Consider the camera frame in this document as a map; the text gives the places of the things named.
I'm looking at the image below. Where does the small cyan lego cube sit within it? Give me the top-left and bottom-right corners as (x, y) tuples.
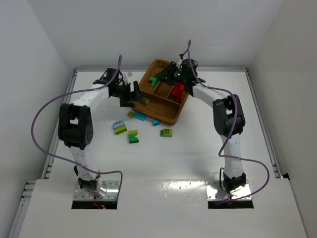
(153, 119), (159, 126)

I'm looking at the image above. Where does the long cyan lego brick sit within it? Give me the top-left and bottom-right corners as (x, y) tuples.
(134, 112), (147, 121)

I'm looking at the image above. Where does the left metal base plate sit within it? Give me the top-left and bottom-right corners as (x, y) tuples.
(73, 180), (120, 201)

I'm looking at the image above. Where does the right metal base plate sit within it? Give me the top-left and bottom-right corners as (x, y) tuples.
(206, 180), (252, 202)

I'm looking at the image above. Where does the cyan lime lego stack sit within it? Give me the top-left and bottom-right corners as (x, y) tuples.
(112, 120), (127, 135)

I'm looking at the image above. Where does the lime green small lego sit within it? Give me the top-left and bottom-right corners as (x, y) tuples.
(127, 111), (134, 119)

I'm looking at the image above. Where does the brown wicker divided tray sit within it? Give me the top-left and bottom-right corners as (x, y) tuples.
(132, 59), (189, 125)

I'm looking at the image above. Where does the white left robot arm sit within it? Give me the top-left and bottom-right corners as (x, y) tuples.
(58, 68), (146, 193)

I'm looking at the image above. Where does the green lego in tray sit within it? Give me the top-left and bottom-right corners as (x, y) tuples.
(149, 77), (155, 84)

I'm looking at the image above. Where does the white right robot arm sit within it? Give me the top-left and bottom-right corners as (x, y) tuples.
(155, 59), (246, 193)

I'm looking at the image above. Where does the metal base plate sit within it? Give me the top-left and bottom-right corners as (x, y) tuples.
(206, 180), (252, 202)
(73, 180), (120, 201)

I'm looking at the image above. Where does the green yellow notched lego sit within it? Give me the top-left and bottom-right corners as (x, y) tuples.
(128, 130), (139, 144)

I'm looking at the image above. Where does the red top lego stack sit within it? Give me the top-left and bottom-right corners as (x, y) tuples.
(171, 82), (185, 103)

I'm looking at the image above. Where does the dark green split lego piece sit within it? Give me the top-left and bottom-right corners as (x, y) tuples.
(151, 78), (160, 87)

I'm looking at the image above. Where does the green lime lego pair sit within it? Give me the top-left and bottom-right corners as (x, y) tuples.
(160, 128), (173, 137)

